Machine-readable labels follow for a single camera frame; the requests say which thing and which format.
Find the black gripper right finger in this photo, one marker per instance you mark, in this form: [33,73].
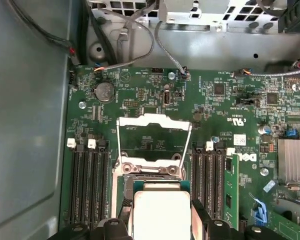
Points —
[216,231]

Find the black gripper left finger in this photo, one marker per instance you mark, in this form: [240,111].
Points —
[113,231]

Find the silver CPU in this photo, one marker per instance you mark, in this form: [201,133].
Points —
[162,215]

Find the metal socket cover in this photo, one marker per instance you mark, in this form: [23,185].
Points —
[155,120]

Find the CPU socket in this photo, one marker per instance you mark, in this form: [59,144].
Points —
[150,170]

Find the green RAM stick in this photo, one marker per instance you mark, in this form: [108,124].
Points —
[231,195]

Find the blue SATA connector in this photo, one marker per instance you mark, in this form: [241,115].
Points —
[261,212]

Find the silver motherboard screw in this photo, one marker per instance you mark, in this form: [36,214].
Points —
[82,104]
[264,172]
[170,74]

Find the white label sticker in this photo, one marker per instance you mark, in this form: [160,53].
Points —
[240,140]

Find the grey chipset heatsink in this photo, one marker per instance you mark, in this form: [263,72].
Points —
[293,160]

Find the green motherboard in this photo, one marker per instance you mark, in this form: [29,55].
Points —
[202,105]

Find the black PC case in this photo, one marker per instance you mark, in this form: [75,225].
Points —
[27,125]

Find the round coin battery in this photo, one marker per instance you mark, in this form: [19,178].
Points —
[105,91]

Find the internal USB port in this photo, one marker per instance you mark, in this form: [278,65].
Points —
[166,97]

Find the silver drive cage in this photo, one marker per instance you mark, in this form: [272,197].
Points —
[215,47]

